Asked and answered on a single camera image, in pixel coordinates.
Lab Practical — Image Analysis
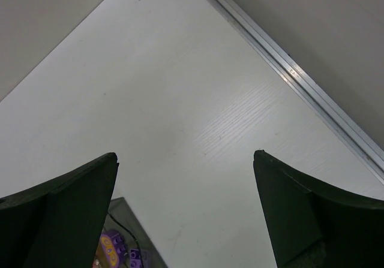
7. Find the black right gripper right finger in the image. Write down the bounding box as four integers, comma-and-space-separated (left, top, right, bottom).
253, 150, 383, 267

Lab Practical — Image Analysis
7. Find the small purple lego brick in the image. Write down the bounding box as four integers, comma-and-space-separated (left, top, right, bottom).
129, 248, 151, 268

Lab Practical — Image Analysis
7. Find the purple lego piece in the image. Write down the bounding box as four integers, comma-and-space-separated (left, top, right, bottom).
94, 229, 128, 267

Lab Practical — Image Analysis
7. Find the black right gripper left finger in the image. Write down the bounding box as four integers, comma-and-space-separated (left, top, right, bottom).
1, 152, 119, 267

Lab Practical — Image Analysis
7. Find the aluminium frame rail right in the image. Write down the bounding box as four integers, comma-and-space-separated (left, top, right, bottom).
207, 0, 383, 182

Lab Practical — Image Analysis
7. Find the clear grey container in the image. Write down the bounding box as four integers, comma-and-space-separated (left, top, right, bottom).
101, 197, 167, 267

